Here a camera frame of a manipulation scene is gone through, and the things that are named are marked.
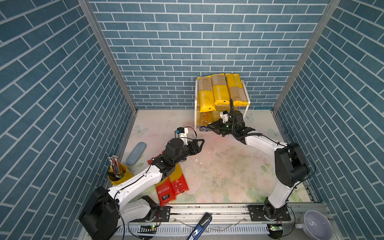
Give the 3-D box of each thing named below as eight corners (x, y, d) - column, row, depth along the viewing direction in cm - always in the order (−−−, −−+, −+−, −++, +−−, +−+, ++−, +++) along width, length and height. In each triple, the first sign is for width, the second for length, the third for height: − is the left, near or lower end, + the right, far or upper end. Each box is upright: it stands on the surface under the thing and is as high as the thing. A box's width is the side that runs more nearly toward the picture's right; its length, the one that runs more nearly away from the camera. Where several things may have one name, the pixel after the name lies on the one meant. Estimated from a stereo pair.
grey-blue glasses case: (125, 164, 93) (123, 162, 91) (139, 143, 103) (137, 140, 101) (134, 167, 92) (133, 165, 90) (147, 145, 102) (146, 143, 100)
